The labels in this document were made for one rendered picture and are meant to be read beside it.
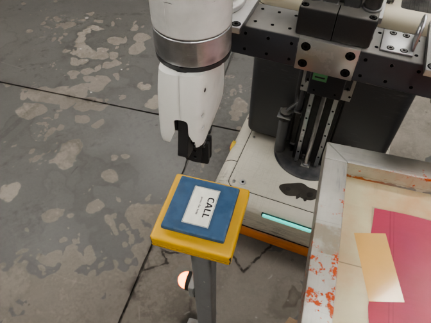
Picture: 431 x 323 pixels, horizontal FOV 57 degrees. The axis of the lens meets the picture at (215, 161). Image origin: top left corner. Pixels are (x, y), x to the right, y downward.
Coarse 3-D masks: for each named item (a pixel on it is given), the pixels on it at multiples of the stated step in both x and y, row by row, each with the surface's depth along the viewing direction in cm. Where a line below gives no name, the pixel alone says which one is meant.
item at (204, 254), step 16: (176, 176) 68; (240, 192) 66; (240, 208) 64; (160, 224) 62; (240, 224) 62; (160, 240) 60; (176, 240) 60; (192, 240) 60; (208, 240) 60; (192, 256) 72; (208, 256) 60; (224, 256) 58; (192, 272) 78; (208, 272) 76; (192, 288) 84; (208, 288) 82; (208, 304) 90; (192, 320) 144; (208, 320) 99
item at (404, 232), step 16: (384, 224) 61; (400, 224) 61; (416, 224) 61; (400, 240) 60; (416, 240) 60; (400, 256) 58; (416, 256) 58; (400, 272) 57; (416, 272) 57; (416, 288) 55; (368, 304) 54; (384, 304) 54; (400, 304) 54; (416, 304) 54; (384, 320) 52; (400, 320) 52; (416, 320) 52
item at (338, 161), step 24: (336, 144) 67; (336, 168) 64; (360, 168) 65; (384, 168) 64; (408, 168) 64; (336, 192) 61; (336, 216) 58; (312, 240) 56; (336, 240) 56; (312, 264) 54; (336, 264) 54; (312, 288) 51; (312, 312) 50
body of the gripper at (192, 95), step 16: (160, 64) 38; (160, 80) 38; (176, 80) 37; (192, 80) 37; (208, 80) 39; (160, 96) 39; (176, 96) 38; (192, 96) 38; (208, 96) 40; (160, 112) 41; (176, 112) 40; (192, 112) 39; (208, 112) 42; (160, 128) 43; (176, 128) 42; (192, 128) 41; (208, 128) 44
